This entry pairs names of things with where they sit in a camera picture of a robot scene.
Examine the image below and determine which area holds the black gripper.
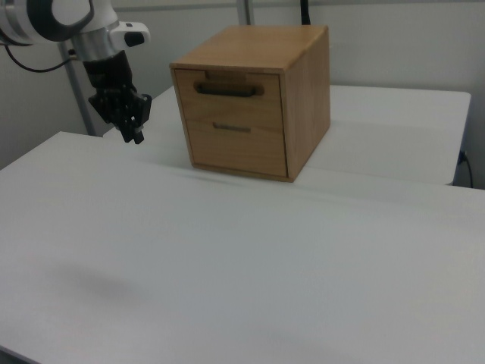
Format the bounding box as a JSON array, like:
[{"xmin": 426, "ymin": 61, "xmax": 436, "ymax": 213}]
[{"xmin": 82, "ymin": 50, "xmax": 153, "ymax": 146}]

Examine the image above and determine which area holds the wooden drawer with grey handle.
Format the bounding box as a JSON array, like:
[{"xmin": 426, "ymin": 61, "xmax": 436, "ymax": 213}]
[{"xmin": 184, "ymin": 119, "xmax": 289, "ymax": 178}]

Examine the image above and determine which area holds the grey metal drawer handle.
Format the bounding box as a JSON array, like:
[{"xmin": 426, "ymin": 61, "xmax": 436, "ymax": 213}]
[{"xmin": 212, "ymin": 122, "xmax": 252, "ymax": 134}]

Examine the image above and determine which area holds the wooden drawer with black handle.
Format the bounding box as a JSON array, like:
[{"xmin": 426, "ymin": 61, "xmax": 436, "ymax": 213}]
[{"xmin": 172, "ymin": 70, "xmax": 285, "ymax": 134}]

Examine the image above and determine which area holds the black metal drawer handle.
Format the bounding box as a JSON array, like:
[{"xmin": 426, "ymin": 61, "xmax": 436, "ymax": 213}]
[{"xmin": 193, "ymin": 80, "xmax": 264, "ymax": 99}]

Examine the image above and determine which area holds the black power cable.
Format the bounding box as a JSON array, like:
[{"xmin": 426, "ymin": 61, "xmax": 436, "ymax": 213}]
[{"xmin": 457, "ymin": 150, "xmax": 475, "ymax": 187}]

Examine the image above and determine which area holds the aluminium frame post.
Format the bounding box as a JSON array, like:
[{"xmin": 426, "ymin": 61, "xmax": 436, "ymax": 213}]
[{"xmin": 237, "ymin": 0, "xmax": 254, "ymax": 26}]

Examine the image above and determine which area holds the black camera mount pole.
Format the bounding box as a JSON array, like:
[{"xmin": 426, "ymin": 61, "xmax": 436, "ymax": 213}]
[{"xmin": 299, "ymin": 0, "xmax": 314, "ymax": 27}]

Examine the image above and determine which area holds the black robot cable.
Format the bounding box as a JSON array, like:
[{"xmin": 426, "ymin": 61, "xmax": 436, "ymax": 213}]
[{"xmin": 4, "ymin": 44, "xmax": 74, "ymax": 74}]

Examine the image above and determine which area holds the wooden two-drawer cabinet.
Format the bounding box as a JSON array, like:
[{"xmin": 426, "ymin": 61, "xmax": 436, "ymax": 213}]
[{"xmin": 169, "ymin": 24, "xmax": 331, "ymax": 184}]

